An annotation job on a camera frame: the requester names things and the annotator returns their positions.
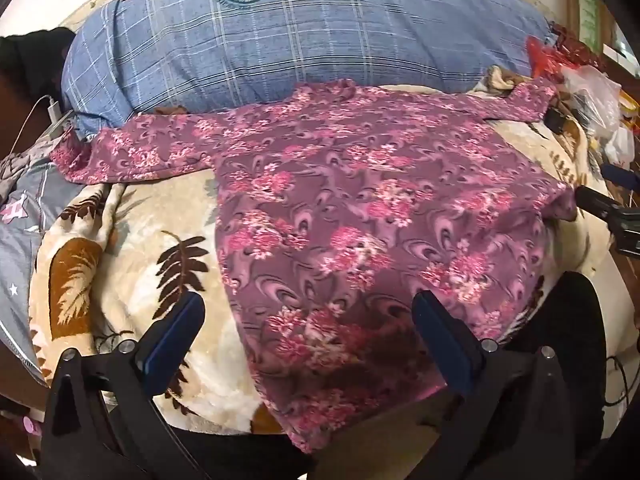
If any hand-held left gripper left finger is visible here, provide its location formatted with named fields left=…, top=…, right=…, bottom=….
left=40, top=290, right=211, bottom=480

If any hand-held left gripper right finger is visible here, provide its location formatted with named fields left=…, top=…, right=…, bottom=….
left=411, top=290, right=601, bottom=480

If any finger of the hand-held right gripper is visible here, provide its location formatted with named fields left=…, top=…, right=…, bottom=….
left=601, top=164, right=640, bottom=188
left=575, top=186, right=640, bottom=257

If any purple floral shirt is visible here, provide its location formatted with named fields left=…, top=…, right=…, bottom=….
left=51, top=80, right=578, bottom=453

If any white plastic bag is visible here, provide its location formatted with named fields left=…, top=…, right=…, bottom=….
left=604, top=126, right=637, bottom=167

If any clear plastic bag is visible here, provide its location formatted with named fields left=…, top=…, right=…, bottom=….
left=560, top=64, right=623, bottom=138

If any beige leaf print blanket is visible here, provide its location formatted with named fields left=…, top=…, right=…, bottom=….
left=27, top=77, right=631, bottom=436

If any red plastic bag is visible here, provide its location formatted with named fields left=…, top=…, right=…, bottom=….
left=526, top=35, right=576, bottom=80

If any grey star print bedding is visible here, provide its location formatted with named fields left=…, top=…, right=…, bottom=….
left=0, top=152, right=101, bottom=386

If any blue plaid pillow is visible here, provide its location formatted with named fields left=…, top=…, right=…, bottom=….
left=61, top=0, right=558, bottom=128

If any black cable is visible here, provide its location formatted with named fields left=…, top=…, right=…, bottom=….
left=601, top=354, right=632, bottom=407

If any white charger cable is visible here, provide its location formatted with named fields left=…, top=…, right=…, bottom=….
left=10, top=94, right=53, bottom=157

